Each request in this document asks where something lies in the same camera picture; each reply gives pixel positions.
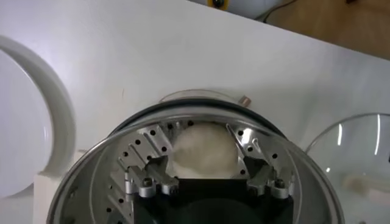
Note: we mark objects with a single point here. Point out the white round plate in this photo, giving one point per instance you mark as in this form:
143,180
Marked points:
21,121

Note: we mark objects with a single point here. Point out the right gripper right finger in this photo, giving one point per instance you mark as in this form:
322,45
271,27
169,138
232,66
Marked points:
263,178

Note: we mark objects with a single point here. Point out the stainless steel steamer basket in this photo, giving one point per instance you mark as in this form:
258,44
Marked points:
91,182

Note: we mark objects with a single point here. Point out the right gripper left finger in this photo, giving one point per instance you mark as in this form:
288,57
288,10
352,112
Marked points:
163,178

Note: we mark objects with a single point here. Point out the white steamed baozi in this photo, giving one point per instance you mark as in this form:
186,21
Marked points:
204,152

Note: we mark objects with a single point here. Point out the round glass pot lid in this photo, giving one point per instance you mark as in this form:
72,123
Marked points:
353,146

